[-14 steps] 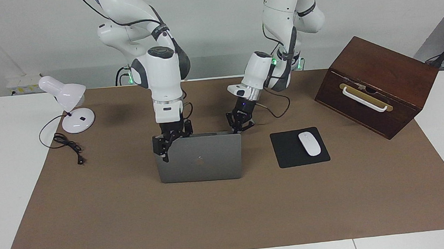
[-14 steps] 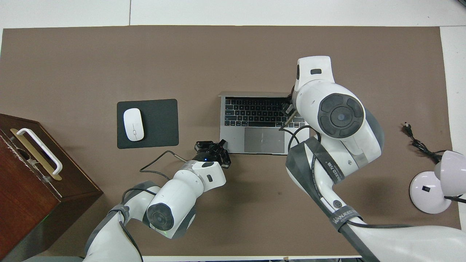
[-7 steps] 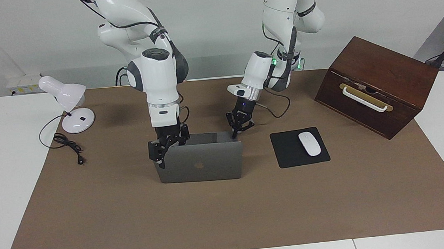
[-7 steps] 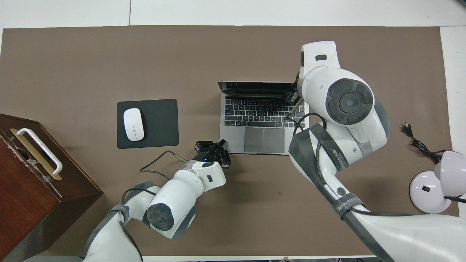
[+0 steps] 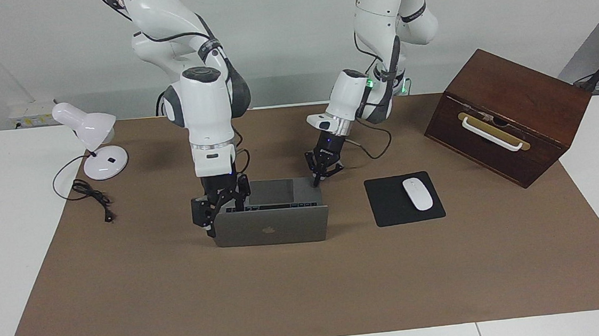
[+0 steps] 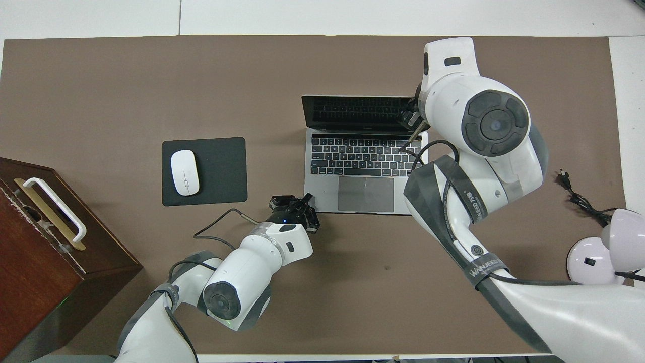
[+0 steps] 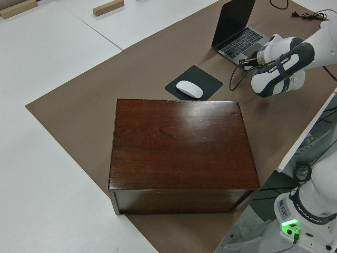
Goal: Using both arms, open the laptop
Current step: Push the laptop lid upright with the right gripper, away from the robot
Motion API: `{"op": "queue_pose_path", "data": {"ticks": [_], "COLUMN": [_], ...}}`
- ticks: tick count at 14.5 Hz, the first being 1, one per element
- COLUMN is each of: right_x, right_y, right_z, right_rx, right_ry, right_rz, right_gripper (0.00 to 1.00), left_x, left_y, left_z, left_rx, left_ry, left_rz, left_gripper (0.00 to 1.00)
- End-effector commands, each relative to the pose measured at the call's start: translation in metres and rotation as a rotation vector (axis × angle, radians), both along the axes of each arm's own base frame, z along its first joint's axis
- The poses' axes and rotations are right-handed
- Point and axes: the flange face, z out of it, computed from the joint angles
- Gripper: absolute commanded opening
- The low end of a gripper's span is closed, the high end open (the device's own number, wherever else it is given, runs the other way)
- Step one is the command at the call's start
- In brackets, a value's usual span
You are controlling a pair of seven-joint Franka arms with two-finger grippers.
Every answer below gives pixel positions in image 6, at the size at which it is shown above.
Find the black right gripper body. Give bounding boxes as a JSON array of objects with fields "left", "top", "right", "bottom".
[{"left": 409, "top": 83, "right": 429, "bottom": 127}]

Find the black lamp power cable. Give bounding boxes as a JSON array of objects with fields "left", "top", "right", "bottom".
[{"left": 557, "top": 170, "right": 645, "bottom": 283}]

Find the dark wooden box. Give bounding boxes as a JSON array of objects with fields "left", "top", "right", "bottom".
[{"left": 0, "top": 157, "right": 143, "bottom": 362}]

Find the white desk lamp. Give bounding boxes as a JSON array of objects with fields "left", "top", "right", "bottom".
[{"left": 566, "top": 208, "right": 645, "bottom": 287}]

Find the white computer mouse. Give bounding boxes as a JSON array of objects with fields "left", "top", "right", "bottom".
[{"left": 170, "top": 150, "right": 201, "bottom": 196}]

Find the black mouse pad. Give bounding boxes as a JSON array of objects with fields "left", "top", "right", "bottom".
[{"left": 161, "top": 137, "right": 248, "bottom": 207}]

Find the silver laptop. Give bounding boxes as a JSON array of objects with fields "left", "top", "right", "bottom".
[{"left": 301, "top": 95, "right": 429, "bottom": 216}]

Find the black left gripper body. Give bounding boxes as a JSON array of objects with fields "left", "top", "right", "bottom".
[{"left": 266, "top": 207, "right": 310, "bottom": 226}]

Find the brown table mat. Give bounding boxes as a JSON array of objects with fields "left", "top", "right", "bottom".
[{"left": 0, "top": 34, "right": 627, "bottom": 356}]

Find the white box handle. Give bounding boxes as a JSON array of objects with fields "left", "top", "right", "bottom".
[{"left": 23, "top": 177, "right": 87, "bottom": 244}]

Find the sleeved arm cable harness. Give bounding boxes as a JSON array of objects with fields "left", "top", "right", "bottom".
[
  {"left": 398, "top": 132, "right": 580, "bottom": 353},
  {"left": 117, "top": 208, "right": 273, "bottom": 363}
]

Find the sleeved left arm cable harness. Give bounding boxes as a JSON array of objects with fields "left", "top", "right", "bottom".
[{"left": 117, "top": 208, "right": 273, "bottom": 363}]

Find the sleeved right arm cable harness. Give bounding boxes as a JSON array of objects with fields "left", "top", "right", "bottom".
[{"left": 398, "top": 132, "right": 580, "bottom": 353}]

